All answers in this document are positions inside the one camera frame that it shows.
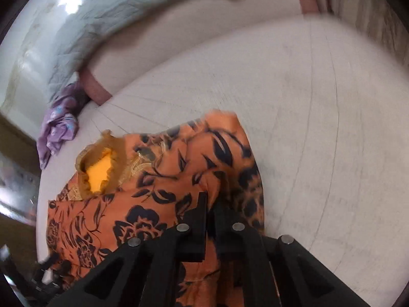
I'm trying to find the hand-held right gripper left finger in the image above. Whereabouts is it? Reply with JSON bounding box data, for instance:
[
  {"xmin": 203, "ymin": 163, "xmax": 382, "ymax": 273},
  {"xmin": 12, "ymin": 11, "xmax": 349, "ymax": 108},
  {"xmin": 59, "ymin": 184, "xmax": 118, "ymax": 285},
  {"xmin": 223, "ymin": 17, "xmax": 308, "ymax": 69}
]
[{"xmin": 47, "ymin": 192, "xmax": 208, "ymax": 307}]

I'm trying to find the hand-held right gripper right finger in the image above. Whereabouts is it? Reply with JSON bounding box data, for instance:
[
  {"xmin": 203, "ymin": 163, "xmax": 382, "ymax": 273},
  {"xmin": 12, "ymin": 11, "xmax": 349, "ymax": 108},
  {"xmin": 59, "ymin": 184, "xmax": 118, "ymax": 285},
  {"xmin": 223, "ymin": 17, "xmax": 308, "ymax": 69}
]
[{"xmin": 211, "ymin": 202, "xmax": 372, "ymax": 307}]

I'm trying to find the orange black floral garment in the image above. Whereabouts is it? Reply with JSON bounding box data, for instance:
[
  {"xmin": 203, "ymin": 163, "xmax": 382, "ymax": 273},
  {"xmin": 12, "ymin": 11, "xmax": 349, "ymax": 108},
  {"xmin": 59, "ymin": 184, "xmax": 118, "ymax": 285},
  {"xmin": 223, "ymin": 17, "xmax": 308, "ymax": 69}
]
[{"xmin": 46, "ymin": 109, "xmax": 266, "ymax": 307}]

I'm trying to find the wooden door with stained glass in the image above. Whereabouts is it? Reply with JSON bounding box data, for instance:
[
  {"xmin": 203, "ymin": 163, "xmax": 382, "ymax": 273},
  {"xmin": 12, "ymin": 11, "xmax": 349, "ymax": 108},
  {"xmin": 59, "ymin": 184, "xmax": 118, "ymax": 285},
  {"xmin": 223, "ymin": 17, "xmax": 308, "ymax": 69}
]
[{"xmin": 0, "ymin": 112, "xmax": 43, "ymax": 263}]

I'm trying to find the beige checked sofa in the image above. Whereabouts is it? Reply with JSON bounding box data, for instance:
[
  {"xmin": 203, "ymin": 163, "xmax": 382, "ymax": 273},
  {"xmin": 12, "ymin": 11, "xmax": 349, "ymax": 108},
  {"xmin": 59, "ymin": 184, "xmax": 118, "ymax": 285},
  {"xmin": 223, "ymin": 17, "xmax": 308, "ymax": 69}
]
[{"xmin": 37, "ymin": 0, "xmax": 409, "ymax": 307}]

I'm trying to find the purple floral cloth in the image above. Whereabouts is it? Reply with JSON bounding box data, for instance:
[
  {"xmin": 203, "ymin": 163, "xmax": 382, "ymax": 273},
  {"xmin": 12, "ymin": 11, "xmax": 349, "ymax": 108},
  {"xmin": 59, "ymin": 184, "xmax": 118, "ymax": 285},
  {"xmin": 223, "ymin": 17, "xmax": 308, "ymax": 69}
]
[{"xmin": 37, "ymin": 81, "xmax": 89, "ymax": 170}]

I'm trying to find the grey quilted blanket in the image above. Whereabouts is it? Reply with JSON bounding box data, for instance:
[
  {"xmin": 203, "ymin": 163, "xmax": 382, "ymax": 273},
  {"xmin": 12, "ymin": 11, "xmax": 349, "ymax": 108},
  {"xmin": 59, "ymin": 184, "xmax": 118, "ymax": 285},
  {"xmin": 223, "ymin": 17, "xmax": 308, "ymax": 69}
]
[{"xmin": 19, "ymin": 0, "xmax": 248, "ymax": 103}]

